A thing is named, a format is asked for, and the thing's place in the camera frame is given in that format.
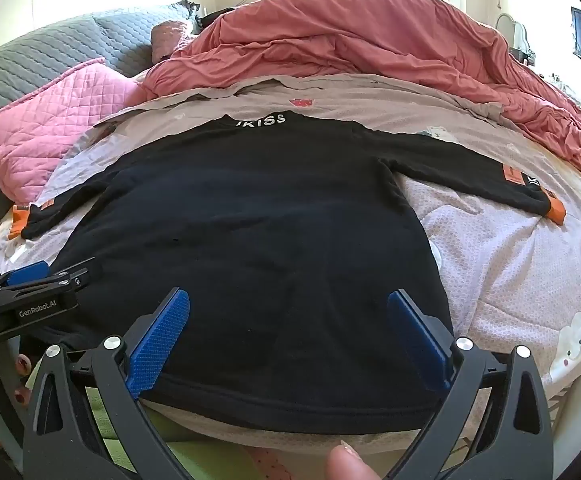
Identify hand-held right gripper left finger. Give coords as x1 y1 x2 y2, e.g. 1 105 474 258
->
23 287 191 480

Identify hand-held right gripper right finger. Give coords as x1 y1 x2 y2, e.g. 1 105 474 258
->
385 289 554 480

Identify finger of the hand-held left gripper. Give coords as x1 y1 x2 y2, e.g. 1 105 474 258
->
0 260 51 291
0 257 104 307

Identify black sweater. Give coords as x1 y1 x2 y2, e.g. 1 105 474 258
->
20 112 566 433

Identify person's left hand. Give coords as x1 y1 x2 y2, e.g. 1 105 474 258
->
0 352 34 408

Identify person's right hand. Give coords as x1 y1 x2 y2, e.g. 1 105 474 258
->
325 440 379 480

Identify printed bed sheet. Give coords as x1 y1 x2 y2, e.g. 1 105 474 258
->
0 75 581 441

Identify green clothing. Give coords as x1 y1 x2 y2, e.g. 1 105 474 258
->
85 385 331 480

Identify pink quilted pillow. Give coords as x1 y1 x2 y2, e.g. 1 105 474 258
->
0 57 144 206

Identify grey quilted headboard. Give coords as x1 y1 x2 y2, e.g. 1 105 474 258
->
0 2 201 128

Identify mauve pillow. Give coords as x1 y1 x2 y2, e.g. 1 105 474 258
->
150 20 201 63

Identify dark cloth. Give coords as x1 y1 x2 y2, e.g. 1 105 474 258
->
199 7 236 27

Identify salmon duvet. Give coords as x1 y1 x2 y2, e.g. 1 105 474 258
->
143 0 581 196

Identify white rounded frame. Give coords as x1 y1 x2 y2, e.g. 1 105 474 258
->
495 12 536 61

